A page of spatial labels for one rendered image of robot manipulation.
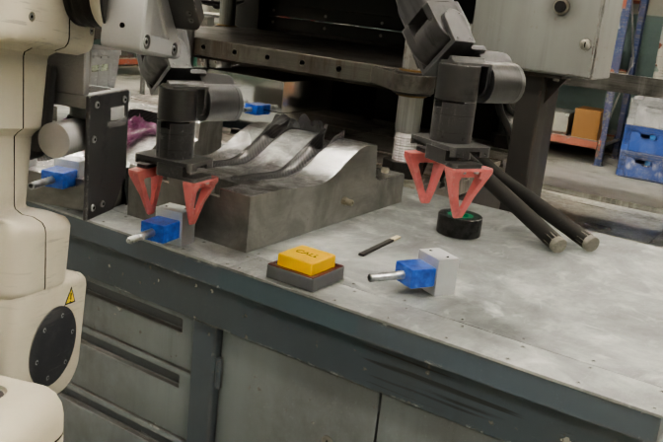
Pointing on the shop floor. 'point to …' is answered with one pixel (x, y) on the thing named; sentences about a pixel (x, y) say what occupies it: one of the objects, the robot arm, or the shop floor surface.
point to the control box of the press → (548, 27)
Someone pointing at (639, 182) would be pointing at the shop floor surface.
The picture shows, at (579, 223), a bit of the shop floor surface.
